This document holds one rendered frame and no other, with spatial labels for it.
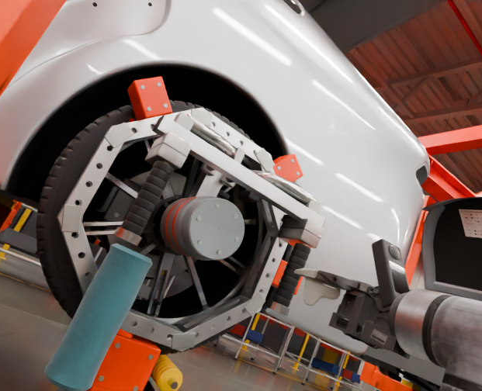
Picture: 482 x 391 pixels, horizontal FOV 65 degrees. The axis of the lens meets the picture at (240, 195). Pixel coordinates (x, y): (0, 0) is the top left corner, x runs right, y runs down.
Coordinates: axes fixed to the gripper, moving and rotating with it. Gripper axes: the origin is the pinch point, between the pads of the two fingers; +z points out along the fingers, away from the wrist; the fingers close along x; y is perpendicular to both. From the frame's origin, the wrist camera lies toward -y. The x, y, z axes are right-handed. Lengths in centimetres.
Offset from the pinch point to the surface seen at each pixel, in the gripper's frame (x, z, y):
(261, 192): -13.6, 11.1, -12.2
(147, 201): -34.3, 8.0, 0.8
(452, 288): 321, 188, -91
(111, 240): -28, 55, 8
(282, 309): -0.7, 7.5, 7.2
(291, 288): -0.3, 7.8, 2.9
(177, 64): -37, 45, -42
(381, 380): 344, 253, 21
